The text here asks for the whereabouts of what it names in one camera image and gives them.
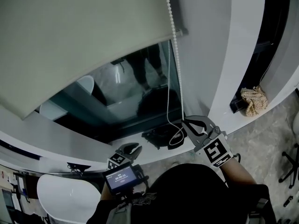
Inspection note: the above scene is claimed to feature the person's right forearm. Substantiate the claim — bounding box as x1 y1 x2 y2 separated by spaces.
219 159 256 189

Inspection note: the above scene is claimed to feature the person's left forearm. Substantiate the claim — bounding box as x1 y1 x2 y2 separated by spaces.
100 183 117 202

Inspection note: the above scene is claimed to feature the thin white window cord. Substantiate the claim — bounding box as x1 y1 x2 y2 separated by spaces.
259 43 275 86

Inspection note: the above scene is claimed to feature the small black display screen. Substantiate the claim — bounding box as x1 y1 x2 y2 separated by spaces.
102 161 149 197

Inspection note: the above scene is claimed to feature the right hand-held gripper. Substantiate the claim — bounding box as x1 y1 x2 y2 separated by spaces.
181 115 233 168

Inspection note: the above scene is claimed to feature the brown side cabinet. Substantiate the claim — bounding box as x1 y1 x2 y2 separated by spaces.
13 171 40 201

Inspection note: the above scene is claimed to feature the black office chair base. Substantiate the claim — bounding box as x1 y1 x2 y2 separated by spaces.
279 143 299 189

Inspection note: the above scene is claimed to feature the flat black bag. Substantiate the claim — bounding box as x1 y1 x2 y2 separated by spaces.
142 122 187 150

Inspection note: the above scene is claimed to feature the black floor faucet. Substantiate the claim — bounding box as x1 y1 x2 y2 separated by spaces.
66 162 91 176

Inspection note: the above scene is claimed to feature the beige patterned cloth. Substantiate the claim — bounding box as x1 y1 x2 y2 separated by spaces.
240 85 269 118

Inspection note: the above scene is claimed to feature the white bead pull chain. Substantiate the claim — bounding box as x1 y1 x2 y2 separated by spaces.
162 0 186 147

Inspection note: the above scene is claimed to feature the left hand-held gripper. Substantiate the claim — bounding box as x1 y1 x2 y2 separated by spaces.
107 142 143 171

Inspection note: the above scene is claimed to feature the black framed window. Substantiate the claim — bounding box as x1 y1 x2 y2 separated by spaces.
230 0 290 114
35 40 187 145

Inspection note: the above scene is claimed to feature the white bathtub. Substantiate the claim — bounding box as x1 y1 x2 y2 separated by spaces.
36 174 101 224

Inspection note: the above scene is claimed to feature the grey roller blind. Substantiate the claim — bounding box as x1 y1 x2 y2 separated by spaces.
0 0 189 121

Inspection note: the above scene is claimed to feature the person's black shirt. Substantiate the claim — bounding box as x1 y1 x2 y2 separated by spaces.
86 163 278 224

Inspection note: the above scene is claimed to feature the small black box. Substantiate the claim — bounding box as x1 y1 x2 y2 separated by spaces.
230 97 243 114

